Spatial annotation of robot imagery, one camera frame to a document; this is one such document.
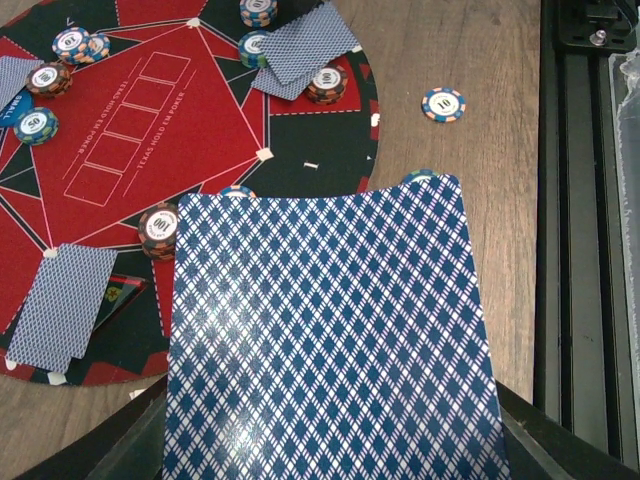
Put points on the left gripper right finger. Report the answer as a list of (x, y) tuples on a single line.
[(539, 448)]

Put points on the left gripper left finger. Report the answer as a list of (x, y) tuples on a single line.
[(127, 445)]

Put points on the blue backed card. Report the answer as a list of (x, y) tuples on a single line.
[(13, 73), (60, 311), (267, 82)]

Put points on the triangular all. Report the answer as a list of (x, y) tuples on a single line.
[(120, 292)]

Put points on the blue backed card deck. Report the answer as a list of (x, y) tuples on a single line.
[(330, 338)]

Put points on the brown poker chip stack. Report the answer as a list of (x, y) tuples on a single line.
[(157, 229)]

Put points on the blue small blind button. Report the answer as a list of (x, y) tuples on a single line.
[(21, 103)]

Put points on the blue backed card top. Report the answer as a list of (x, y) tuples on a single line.
[(13, 73)]

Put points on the white chip stack mat top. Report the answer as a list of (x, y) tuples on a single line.
[(75, 45)]

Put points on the white chip stack mat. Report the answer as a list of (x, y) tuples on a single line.
[(258, 13), (75, 45)]

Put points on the teal chip stack mat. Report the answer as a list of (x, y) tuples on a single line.
[(250, 51)]

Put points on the teal chip on table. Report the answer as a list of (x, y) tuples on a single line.
[(420, 175)]

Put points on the round red black poker mat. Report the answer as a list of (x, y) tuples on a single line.
[(169, 111)]

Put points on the blue white poker chip stack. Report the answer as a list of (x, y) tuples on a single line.
[(443, 104)]

